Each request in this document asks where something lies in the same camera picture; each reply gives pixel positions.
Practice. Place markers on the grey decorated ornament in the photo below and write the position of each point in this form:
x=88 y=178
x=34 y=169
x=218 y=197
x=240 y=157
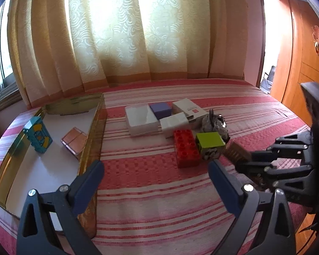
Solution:
x=214 y=123

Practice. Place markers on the dark chair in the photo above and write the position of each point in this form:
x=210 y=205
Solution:
x=268 y=81

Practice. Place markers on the gold metal tray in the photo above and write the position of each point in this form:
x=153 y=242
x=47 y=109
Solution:
x=55 y=162

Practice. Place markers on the purple box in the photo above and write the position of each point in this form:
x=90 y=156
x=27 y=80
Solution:
x=161 y=109

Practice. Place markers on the red building block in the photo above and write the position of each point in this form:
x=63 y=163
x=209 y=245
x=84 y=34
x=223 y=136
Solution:
x=186 y=148

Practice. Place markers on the brown ridged wooden piece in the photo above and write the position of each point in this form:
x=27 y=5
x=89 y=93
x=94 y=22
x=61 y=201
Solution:
x=235 y=151

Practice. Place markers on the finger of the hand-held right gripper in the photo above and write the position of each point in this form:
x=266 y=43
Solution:
x=292 y=144
x=257 y=162

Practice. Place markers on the cream patterned curtain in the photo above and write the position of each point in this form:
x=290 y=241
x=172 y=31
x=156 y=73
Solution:
x=122 y=32

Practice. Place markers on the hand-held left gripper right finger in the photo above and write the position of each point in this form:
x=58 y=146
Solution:
x=223 y=186

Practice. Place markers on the window frame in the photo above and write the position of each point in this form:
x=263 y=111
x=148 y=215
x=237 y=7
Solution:
x=0 y=58

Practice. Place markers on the white charger plug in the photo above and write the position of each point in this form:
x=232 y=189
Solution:
x=174 y=123

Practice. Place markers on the pink striped bedspread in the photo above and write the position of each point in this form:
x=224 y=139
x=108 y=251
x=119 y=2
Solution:
x=154 y=191

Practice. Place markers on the blue patterned toy block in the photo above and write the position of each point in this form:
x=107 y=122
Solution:
x=38 y=135

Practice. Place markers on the green cube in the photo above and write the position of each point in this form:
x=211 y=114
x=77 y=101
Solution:
x=210 y=139

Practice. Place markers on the large white box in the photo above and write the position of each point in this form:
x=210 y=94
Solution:
x=141 y=120

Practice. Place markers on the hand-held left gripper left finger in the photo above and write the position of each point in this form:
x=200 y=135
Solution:
x=87 y=188

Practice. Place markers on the white box with red label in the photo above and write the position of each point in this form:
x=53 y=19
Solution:
x=187 y=106

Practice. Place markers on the orange wooden wardrobe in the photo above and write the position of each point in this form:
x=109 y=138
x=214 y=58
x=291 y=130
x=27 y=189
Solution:
x=300 y=53

